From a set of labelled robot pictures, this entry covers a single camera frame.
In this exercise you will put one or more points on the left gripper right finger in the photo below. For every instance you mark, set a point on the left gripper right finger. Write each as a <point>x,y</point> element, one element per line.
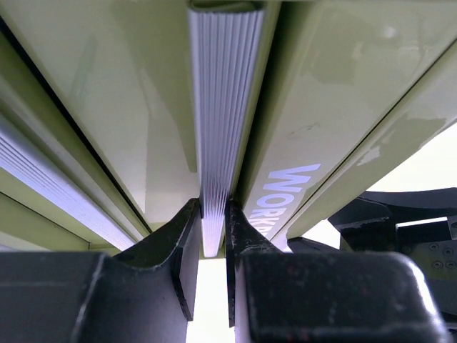
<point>240,237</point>

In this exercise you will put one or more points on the green Workpro drawer chest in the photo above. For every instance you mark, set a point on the green Workpro drawer chest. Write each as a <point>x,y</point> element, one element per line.
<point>115,113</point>

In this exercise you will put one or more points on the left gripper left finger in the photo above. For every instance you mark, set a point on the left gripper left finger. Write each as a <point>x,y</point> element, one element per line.
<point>175,245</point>

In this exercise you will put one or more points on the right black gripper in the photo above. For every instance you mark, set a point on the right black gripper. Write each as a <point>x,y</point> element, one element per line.
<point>393,277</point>

